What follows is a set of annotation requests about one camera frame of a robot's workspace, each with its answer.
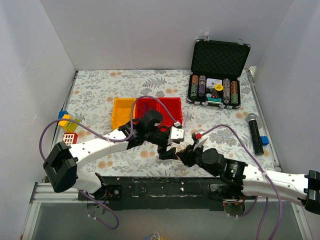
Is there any yellow thin cable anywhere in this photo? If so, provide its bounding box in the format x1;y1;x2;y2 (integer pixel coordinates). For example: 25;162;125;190
172;141;193;176

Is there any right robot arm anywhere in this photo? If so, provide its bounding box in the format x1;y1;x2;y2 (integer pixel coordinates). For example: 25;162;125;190
176;145;320;215

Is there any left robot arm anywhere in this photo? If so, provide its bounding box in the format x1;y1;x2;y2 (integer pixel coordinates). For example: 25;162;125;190
43;110;185;200

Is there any red plastic bin right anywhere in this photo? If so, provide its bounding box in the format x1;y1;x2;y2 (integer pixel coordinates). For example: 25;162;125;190
158;97;183;127

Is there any red plastic bin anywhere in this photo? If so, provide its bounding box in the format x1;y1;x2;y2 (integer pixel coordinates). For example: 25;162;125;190
158;97;183;127
133;97;158;119

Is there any red plastic bin middle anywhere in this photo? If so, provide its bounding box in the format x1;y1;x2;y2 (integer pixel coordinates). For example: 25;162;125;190
133;97;158;119

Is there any yellow plastic bin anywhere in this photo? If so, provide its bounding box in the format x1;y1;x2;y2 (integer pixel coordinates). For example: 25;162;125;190
111;98;136;130

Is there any poker chip stack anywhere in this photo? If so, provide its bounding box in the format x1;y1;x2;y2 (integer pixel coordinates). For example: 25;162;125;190
197;75;206;98
230;81;238;105
190;75;199;100
222;78;231;104

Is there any teal rectangular tag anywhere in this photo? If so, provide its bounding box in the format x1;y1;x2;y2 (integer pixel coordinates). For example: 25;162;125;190
207;97;222;103

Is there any floral patterned table mat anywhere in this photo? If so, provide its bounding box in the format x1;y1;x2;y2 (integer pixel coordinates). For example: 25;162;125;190
47;69;278;178

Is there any yellow round dealer button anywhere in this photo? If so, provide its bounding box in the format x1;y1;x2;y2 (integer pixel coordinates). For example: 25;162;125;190
214;83;224;92

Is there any playing card deck box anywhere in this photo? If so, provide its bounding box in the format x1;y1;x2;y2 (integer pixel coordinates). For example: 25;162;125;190
206;78;223;90

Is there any black handheld microphone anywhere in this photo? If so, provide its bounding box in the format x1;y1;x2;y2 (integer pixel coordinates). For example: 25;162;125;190
246;113;264;156

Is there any black poker chip case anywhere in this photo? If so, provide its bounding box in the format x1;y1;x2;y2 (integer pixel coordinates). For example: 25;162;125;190
187;39;251;109

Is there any blue toy block right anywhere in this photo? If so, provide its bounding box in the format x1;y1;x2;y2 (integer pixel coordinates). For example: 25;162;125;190
260;136;270;146

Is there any blue toy block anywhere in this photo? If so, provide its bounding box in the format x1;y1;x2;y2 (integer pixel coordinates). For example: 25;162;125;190
58;110;68;119
260;136;270;146

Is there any lime green toy block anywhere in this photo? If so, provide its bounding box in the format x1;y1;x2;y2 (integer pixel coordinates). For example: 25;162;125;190
66;121;78;133

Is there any red white window block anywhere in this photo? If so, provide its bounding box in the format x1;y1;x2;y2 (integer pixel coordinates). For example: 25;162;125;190
62;132;78;146

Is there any yellow toy block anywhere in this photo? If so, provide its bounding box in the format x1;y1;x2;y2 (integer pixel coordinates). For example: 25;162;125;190
58;114;76;133

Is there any blue toy block left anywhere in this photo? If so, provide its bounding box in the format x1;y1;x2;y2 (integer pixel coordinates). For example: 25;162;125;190
58;110;68;119

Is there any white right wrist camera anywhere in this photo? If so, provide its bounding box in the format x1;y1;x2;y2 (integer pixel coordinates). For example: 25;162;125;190
191;129;208;151

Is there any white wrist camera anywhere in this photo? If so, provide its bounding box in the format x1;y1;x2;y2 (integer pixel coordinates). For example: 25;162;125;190
168;121;185;144
191;129;208;151

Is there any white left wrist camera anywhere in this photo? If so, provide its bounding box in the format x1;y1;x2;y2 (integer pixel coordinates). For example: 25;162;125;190
168;121;185;144

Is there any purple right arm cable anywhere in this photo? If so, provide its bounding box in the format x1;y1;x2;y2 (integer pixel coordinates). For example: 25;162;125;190
199;124;283;240

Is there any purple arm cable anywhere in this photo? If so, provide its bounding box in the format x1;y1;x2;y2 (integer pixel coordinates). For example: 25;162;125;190
39;95;182;230
199;124;283;240

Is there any cable bundle bottom edge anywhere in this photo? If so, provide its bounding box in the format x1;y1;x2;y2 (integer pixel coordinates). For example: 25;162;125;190
143;229;168;240

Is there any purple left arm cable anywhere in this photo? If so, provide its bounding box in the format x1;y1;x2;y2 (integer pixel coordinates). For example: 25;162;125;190
39;95;182;230

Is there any aluminium frame rail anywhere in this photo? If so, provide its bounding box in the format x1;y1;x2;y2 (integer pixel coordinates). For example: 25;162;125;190
20;183;88;240

